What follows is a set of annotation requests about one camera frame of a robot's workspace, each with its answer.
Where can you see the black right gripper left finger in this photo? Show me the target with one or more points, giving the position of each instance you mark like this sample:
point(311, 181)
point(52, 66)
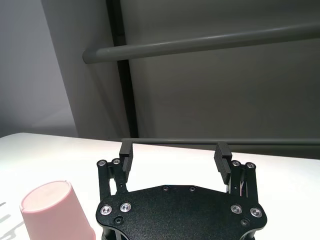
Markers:
point(126, 162)

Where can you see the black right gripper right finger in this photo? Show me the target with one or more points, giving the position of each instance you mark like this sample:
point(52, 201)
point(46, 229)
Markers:
point(222, 162)

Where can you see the pink plastic cup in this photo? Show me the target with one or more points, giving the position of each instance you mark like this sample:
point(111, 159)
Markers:
point(57, 215)

